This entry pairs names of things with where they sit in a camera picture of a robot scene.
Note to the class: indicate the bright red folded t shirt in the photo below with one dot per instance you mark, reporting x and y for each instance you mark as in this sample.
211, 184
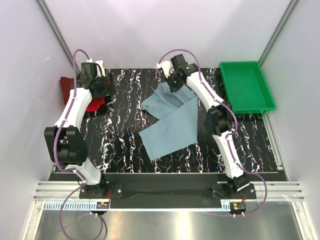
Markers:
95, 104

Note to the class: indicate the green plastic bin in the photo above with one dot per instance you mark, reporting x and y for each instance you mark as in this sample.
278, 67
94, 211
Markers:
246, 87

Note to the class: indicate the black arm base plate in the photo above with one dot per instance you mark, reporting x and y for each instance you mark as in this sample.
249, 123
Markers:
203, 189

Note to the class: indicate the aluminium front rail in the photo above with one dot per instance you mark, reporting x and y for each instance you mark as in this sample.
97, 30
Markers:
276, 190

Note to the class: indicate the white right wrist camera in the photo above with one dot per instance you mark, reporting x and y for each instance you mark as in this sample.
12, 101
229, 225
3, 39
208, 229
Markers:
167, 68

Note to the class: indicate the light blue t shirt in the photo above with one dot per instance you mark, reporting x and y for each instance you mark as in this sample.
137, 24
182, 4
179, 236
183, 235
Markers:
177, 121

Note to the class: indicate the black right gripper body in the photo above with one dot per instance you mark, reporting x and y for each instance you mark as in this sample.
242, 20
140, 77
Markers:
174, 83

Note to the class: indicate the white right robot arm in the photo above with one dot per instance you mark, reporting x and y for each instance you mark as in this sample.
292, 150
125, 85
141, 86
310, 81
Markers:
218, 121

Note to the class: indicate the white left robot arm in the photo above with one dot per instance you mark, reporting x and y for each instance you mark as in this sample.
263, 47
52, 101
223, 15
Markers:
64, 141

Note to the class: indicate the dark red folded t shirt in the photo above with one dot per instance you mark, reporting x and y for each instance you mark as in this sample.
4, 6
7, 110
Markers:
65, 85

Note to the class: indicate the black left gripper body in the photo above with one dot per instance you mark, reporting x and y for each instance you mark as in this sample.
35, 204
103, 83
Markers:
104, 89

